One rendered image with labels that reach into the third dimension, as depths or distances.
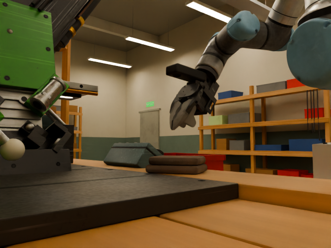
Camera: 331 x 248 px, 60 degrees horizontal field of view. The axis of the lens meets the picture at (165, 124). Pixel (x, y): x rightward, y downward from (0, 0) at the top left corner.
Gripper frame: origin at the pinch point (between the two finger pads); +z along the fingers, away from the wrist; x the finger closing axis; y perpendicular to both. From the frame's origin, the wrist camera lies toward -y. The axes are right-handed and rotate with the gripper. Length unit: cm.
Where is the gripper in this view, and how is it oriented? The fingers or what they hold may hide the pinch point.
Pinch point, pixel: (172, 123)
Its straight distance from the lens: 73.7
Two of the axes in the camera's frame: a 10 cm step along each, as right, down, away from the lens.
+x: -6.6, 0.6, 7.5
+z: -4.3, 7.9, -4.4
